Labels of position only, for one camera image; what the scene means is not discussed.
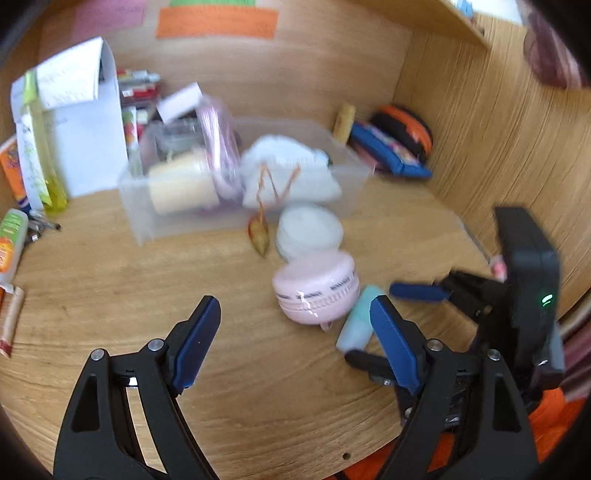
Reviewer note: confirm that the orange cloth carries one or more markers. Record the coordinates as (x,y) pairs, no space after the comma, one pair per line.
(549,415)

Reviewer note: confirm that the wooden shelf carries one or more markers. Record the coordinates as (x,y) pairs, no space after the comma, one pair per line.
(461,21)

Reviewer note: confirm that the white green printed tube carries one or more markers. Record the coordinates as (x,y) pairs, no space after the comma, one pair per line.
(32,161)

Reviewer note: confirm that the white cloth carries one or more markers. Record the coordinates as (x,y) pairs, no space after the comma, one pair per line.
(295,157)

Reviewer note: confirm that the black orange zip case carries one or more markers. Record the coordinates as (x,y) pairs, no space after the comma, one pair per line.
(406,127)

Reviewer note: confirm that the orange sunscreen tube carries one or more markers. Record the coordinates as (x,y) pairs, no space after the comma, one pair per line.
(11,175)

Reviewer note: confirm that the white red lip balm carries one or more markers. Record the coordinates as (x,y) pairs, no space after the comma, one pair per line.
(10,323)

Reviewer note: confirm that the yellow spray bottle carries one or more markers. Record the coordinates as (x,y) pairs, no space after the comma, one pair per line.
(51,184)

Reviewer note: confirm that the green paper note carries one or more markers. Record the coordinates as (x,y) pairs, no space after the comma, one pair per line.
(212,2)

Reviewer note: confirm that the stack of snack packets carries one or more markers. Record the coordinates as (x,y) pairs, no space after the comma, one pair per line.
(138,85)

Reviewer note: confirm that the white rectangular box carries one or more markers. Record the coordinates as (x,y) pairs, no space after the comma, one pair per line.
(180,101)

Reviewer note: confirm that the white paper bag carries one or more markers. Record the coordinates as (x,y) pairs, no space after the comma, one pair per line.
(87,138)

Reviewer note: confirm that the teal tube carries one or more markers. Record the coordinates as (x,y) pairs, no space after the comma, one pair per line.
(358,323)

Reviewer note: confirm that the wooden desktop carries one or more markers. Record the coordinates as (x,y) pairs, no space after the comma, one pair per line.
(138,295)

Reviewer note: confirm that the dark maroon cloth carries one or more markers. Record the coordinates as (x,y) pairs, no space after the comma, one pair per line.
(551,50)

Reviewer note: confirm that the orange label sanitizer bottle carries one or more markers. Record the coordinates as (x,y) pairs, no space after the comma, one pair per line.
(11,244)

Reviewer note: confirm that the clear plastic storage bin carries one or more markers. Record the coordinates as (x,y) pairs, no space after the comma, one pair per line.
(138,203)

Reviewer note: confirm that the beige cork stick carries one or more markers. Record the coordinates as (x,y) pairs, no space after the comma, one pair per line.
(344,122)

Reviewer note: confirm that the pink paper note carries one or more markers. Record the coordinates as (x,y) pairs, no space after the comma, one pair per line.
(108,14)

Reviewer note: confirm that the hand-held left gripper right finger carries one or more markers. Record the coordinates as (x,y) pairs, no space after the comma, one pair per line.
(396,346)

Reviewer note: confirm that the blue pencil case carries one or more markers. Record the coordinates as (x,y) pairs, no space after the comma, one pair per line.
(392,154)

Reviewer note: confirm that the beige tape roll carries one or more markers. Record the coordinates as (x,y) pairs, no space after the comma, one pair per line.
(182,182)

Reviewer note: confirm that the fruit print packet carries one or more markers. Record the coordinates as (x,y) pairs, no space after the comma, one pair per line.
(130,134)

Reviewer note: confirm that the white round pad container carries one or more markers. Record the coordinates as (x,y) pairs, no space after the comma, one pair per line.
(309,228)

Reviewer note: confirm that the orange paper note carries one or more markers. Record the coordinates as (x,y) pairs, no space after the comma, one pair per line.
(217,23)

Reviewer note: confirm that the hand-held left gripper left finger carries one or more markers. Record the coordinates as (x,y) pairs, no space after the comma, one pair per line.
(198,344)

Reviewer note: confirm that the bundle of grey pens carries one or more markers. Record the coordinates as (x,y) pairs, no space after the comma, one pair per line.
(41,226)

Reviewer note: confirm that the pink round case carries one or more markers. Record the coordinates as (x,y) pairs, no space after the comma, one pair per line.
(316,286)

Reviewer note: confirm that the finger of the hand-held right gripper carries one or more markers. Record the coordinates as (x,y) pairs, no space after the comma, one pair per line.
(369,362)
(415,291)

